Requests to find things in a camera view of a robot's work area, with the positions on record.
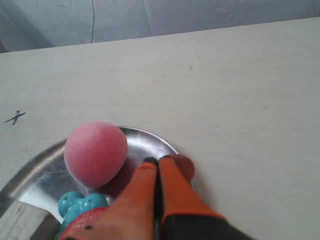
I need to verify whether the turquoise rubber bone toy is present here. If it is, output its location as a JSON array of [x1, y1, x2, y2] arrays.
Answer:
[[54, 191, 109, 240]]

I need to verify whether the round silver metal plate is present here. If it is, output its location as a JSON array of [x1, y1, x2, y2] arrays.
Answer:
[[0, 126, 196, 240]]

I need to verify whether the grey fabric backdrop curtain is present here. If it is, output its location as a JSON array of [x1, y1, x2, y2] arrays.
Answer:
[[0, 0, 320, 53]]

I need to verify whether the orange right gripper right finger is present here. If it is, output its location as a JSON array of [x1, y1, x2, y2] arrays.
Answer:
[[158, 154, 251, 240]]

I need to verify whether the grey wooden cube block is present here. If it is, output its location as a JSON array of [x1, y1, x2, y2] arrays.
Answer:
[[0, 200, 61, 240]]

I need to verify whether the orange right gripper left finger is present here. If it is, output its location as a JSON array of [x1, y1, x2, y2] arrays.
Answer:
[[66, 157, 158, 240]]

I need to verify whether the pink peach ball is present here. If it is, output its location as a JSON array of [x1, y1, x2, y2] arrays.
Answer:
[[64, 121, 128, 189]]

